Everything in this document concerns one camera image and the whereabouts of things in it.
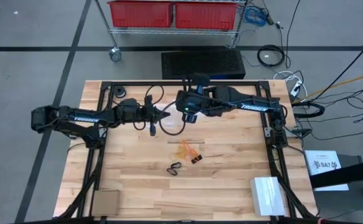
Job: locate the white box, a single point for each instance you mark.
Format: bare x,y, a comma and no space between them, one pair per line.
266,196

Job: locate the black metal beam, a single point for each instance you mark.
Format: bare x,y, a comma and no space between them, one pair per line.
343,175

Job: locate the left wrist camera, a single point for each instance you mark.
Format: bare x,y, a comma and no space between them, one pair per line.
148,101

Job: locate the tape roll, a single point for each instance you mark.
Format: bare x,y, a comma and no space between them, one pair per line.
115,92

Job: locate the black perforated floor mat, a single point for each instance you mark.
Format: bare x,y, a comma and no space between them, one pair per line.
203,63

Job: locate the black metal table frame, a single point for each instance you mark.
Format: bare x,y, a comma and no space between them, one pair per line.
137,83

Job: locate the brown cardboard piece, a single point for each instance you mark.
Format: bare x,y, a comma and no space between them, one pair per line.
106,203

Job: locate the yellow rubber band bundle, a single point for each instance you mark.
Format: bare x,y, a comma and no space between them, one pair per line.
180,153

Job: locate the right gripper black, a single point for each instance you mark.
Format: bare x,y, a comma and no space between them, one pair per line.
193,101

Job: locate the white paper sheet SA7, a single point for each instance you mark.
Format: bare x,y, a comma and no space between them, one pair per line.
316,155

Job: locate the black binder clip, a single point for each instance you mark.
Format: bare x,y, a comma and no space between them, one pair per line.
196,159

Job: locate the red plastic bin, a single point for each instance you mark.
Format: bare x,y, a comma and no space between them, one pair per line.
206,15
140,14

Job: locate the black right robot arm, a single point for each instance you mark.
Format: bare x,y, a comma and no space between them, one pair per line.
231,99

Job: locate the grey side table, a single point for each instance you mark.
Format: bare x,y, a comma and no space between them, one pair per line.
333,202

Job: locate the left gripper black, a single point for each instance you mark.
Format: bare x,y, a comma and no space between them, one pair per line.
147,114

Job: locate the white power strip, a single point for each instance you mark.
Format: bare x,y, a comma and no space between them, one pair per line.
296,88

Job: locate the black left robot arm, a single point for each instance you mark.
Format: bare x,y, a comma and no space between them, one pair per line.
84,119

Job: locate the orange rubber band bundle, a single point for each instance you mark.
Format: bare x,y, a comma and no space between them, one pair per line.
190,152

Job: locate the black power brick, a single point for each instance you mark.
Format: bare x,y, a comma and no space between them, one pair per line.
269,17

